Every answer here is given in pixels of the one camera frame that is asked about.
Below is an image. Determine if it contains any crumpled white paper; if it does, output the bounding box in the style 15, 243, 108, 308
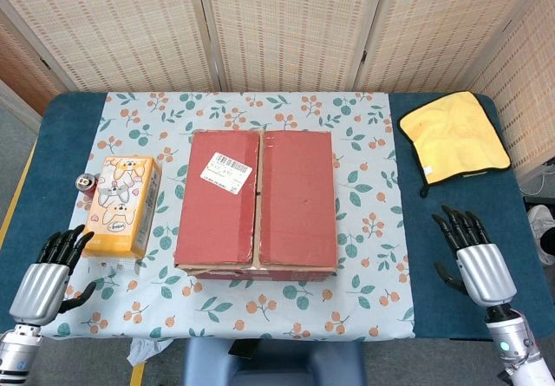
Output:
127, 337, 174, 368

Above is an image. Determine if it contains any floral fruit print tablecloth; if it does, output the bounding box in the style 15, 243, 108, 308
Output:
41, 90, 417, 343

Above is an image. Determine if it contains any orange cartoon dog tissue pack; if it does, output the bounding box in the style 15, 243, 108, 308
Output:
81, 154, 162, 259

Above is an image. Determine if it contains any red soda can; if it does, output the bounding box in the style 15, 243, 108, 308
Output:
75, 172, 97, 195

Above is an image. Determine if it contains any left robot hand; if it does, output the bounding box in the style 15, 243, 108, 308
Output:
8, 224, 97, 327

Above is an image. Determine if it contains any white sneaker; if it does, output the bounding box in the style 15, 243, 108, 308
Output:
527, 205, 555, 266

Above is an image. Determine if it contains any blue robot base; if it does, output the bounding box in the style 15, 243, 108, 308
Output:
181, 338, 368, 386

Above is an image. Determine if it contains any woven folding screen panel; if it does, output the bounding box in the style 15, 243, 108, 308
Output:
194, 0, 389, 93
467, 0, 555, 179
0, 0, 225, 95
0, 10, 66, 116
353, 0, 555, 95

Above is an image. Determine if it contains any yellow cloth with black trim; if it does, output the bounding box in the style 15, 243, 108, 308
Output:
397, 90, 513, 200

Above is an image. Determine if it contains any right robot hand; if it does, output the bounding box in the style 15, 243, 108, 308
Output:
431, 205, 518, 309

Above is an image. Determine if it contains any red cardboard box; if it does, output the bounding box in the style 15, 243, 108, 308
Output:
173, 128, 339, 282

